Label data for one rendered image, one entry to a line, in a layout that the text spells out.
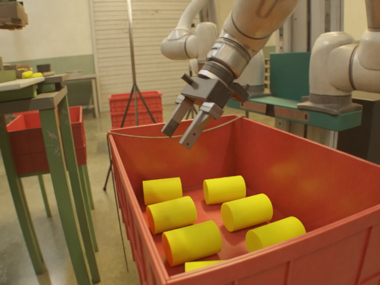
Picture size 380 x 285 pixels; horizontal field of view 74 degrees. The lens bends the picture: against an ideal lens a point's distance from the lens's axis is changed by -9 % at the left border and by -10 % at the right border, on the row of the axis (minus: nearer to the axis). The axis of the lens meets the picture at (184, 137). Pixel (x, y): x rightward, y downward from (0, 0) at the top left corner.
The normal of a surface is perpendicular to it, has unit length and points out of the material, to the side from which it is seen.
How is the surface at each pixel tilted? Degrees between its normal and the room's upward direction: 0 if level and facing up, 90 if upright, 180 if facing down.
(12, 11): 90
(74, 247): 90
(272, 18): 155
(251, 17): 135
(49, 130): 90
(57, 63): 90
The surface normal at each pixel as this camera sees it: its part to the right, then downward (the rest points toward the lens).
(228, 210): -0.94, 0.13
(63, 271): -0.05, -0.96
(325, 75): -0.70, 0.24
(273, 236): 0.17, -0.65
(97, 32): 0.33, 0.24
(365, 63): -0.88, 0.33
